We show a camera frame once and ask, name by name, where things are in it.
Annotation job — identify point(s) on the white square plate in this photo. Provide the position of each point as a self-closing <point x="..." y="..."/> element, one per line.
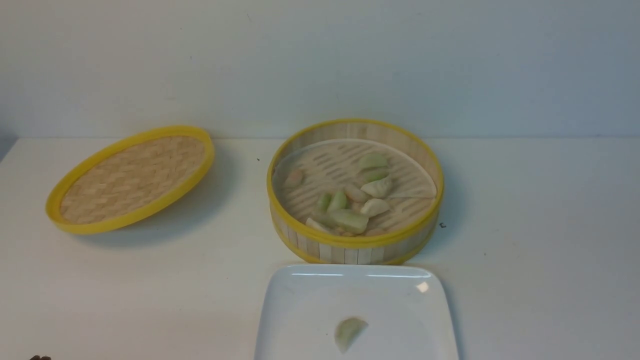
<point x="406" y="309"/>

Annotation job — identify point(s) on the yellow rimmed woven steamer lid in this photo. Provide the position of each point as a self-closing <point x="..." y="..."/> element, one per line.
<point x="130" y="180"/>

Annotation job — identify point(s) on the yellow rimmed bamboo steamer basket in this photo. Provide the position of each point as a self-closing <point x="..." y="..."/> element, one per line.
<point x="329" y="152"/>

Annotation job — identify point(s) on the white centre dumpling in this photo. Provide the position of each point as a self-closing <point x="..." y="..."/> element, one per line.
<point x="374" y="207"/>

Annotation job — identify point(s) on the pinkish dumpling at left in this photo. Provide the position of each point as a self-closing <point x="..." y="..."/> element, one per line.
<point x="294" y="179"/>

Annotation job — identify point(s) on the small green dumpling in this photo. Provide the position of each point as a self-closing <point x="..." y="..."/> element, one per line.
<point x="339" y="201"/>

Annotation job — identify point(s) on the pale white dumpling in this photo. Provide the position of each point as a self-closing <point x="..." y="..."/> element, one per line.
<point x="378" y="189"/>

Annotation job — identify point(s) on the large green front dumpling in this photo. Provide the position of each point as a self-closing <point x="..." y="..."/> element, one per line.
<point x="349" y="220"/>

